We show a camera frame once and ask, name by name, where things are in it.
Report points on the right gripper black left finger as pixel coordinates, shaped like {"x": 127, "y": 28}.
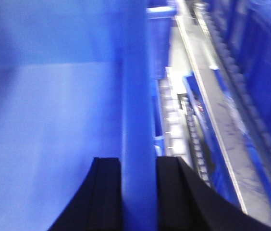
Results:
{"x": 97, "y": 204}

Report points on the large light blue bin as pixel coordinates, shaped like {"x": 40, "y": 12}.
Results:
{"x": 77, "y": 81}

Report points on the stainless steel shelf rail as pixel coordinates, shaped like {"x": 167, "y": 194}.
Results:
{"x": 245, "y": 177}

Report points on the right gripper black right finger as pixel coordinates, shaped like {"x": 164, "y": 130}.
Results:
{"x": 186, "y": 203}

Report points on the right white roller track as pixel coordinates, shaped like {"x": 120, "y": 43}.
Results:
{"x": 245, "y": 27}

